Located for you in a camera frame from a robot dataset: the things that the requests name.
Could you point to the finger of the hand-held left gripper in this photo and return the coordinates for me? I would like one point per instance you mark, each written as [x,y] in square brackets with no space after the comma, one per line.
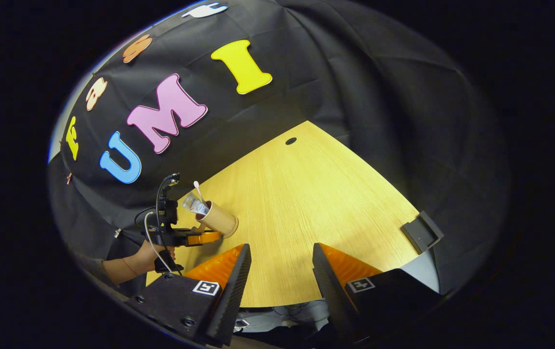
[202,238]

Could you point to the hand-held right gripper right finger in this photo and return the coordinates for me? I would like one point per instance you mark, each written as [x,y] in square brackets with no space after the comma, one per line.
[335,300]

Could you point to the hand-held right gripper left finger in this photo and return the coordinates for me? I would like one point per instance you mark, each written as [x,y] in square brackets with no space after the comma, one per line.
[231,305]

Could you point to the white toothpaste tube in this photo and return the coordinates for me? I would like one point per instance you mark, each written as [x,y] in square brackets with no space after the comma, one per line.
[195,205]

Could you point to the white toothbrush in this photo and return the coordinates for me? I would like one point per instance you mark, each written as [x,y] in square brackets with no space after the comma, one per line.
[198,191]

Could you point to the wooden desktop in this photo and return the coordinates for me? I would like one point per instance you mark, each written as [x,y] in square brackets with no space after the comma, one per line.
[316,208]

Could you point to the black desk edge bracket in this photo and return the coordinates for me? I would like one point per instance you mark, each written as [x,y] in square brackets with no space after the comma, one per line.
[422,233]

